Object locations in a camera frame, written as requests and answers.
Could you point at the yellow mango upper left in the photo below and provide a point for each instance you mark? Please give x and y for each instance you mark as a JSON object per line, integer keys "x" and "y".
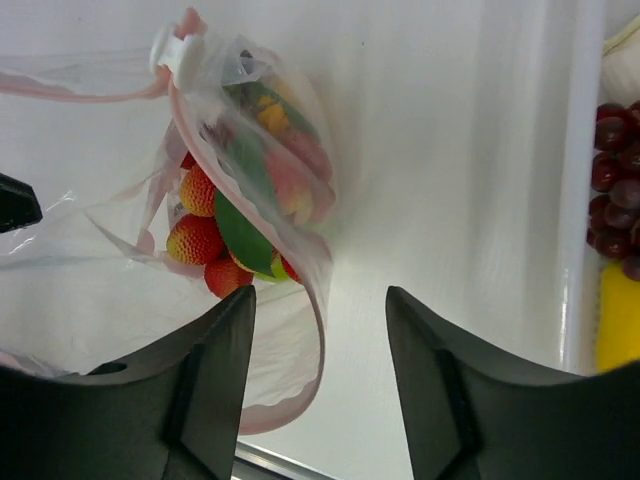
{"x": 272, "y": 115}

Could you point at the white plastic fruit basket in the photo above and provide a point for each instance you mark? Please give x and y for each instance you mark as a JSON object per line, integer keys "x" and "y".
{"x": 578, "y": 269}

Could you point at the yellow fruit right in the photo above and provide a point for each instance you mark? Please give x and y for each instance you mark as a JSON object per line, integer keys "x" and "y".
{"x": 617, "y": 341}

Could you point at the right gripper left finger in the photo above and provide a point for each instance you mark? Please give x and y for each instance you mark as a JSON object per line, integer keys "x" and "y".
{"x": 170, "y": 410}

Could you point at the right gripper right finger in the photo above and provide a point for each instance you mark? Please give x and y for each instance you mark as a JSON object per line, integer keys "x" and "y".
{"x": 472, "y": 410}

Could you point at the dark grape bunch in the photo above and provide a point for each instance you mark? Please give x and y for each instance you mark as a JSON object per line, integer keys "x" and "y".
{"x": 613, "y": 211}

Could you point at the clear pink zip top bag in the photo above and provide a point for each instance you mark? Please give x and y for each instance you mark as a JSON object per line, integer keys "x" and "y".
{"x": 128, "y": 249}

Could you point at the white garlic bulb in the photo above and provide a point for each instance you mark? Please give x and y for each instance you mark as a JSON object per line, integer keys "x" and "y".
{"x": 619, "y": 75}

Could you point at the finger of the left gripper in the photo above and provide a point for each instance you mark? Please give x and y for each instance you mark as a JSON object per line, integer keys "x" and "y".
{"x": 19, "y": 206}

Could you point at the white zipper slider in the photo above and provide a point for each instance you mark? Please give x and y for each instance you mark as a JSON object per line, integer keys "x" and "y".
{"x": 182, "y": 57}

